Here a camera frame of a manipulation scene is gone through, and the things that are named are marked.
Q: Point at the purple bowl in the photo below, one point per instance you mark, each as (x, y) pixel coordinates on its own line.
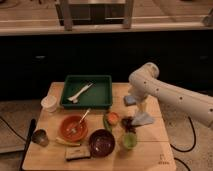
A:
(101, 143)

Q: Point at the yellow toy banana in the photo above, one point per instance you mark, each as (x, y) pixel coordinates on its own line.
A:
(61, 141)

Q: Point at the dark red toy grapes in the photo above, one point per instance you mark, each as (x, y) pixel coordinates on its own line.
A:
(126, 124)

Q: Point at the orange bowl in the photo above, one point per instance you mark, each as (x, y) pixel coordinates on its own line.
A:
(67, 124)

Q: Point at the orange toy fruit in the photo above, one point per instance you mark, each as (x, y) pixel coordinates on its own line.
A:
(113, 118)

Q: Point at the blue sponge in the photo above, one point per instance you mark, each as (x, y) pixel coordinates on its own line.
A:
(129, 100)

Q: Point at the spoon in orange bowl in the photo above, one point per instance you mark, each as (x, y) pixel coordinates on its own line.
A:
(80, 121)

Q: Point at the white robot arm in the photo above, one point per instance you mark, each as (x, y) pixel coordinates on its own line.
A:
(144, 82)

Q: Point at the green cup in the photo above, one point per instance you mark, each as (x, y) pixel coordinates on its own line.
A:
(129, 140)

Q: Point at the metal cup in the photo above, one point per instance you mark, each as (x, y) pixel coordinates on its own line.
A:
(40, 137)

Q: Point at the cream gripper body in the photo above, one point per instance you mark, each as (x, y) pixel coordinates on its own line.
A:
(141, 107)

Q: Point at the white cup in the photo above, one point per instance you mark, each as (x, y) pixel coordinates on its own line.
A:
(49, 103)

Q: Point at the grey blue cloth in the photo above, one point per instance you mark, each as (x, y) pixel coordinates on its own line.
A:
(141, 119)

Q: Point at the green plastic tray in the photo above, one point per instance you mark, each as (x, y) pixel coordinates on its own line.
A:
(97, 96)

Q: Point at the wooden chair legs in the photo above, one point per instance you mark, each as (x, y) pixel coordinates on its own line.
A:
(94, 13)

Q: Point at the black pole left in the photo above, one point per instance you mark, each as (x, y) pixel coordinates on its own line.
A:
(31, 129)

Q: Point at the green toy vegetable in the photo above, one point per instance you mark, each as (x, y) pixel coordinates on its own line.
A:
(106, 124)

